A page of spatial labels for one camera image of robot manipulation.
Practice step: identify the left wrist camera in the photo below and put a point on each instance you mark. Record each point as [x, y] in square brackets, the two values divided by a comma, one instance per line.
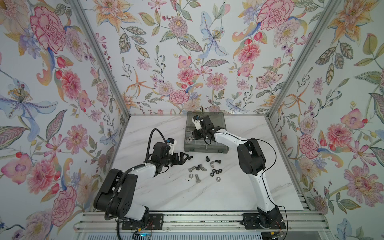
[167, 148]

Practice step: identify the aluminium corner post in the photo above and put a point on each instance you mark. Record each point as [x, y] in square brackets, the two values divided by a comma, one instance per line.
[84, 23]
[308, 48]

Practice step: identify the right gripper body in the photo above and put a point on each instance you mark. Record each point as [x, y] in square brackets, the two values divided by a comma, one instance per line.
[199, 134]

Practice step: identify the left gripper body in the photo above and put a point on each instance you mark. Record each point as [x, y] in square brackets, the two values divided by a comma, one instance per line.
[169, 160]

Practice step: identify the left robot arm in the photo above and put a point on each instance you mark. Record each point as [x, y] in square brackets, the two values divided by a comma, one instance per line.
[116, 195]

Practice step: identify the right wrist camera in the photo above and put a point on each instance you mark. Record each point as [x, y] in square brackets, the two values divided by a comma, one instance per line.
[198, 122]

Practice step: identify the grey plastic organizer box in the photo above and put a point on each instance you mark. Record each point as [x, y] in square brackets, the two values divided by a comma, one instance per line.
[204, 146]

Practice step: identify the silver hex bolt long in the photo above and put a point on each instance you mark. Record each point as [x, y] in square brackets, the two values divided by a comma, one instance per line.
[197, 179]

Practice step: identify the right aluminium corner post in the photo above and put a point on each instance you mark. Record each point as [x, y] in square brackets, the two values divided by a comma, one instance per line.
[308, 48]

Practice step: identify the aluminium mounting rail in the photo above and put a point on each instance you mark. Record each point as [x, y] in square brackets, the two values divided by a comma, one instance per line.
[213, 221]

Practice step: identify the left aluminium corner post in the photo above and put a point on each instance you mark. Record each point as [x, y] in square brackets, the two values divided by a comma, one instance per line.
[84, 23]

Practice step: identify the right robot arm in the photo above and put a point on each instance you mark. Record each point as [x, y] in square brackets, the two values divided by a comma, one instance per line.
[251, 161]

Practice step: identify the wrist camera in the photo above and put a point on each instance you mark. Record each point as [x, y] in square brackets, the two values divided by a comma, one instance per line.
[167, 148]
[198, 122]

